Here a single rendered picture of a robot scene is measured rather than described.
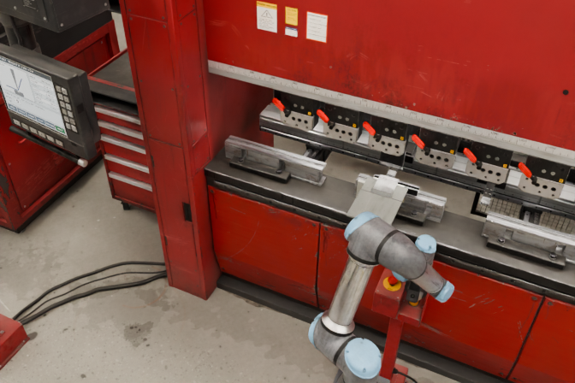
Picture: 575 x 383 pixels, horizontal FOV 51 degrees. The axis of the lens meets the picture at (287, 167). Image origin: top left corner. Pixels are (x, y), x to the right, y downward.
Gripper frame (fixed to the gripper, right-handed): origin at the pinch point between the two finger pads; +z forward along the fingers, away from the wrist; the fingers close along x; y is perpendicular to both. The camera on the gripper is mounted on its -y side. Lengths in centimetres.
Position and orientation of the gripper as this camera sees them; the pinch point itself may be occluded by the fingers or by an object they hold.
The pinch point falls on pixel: (413, 300)
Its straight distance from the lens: 253.6
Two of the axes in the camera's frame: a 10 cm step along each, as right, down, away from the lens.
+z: 0.3, 7.2, 6.9
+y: 4.1, -6.4, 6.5
